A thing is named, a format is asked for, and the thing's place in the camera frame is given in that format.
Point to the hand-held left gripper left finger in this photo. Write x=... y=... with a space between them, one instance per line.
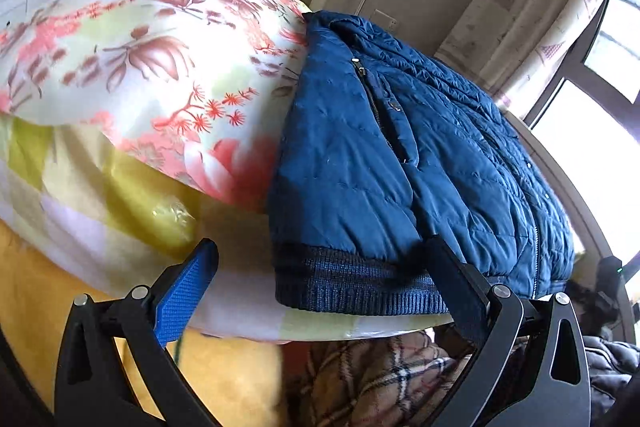
x=182 y=292

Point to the floral duvet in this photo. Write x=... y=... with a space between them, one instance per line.
x=150 y=72

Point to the person's black jacket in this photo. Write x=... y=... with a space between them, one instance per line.
x=610 y=362

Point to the printed beige curtain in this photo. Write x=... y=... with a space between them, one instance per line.
x=525 y=7

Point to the wall socket plate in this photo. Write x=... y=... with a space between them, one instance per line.
x=385 y=21

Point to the blue quilted jacket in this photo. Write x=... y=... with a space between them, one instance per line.
x=400 y=187

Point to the beige bay window ledge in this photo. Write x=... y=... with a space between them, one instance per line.
x=570 y=187

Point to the yellow bed sheet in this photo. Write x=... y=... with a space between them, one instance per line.
x=225 y=382

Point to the dark framed window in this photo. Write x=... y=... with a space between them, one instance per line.
x=600 y=117

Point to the plaid pants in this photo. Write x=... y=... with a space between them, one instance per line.
x=380 y=382

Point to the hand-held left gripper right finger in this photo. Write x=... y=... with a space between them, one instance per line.
x=455 y=287

